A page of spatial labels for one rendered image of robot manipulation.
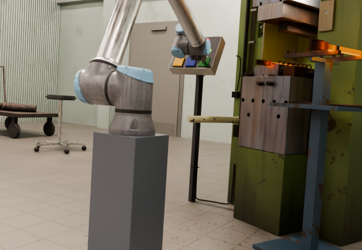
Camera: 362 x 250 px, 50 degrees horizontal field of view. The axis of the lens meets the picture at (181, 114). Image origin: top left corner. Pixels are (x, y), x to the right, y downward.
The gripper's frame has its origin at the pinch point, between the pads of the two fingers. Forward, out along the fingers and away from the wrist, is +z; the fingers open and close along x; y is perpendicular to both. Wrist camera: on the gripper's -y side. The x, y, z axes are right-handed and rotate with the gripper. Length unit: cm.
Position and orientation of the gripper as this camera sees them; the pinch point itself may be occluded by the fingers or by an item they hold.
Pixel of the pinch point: (203, 59)
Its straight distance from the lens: 266.0
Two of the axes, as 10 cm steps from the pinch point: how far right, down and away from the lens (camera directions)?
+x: 8.6, 0.8, -5.0
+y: -3.0, 8.7, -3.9
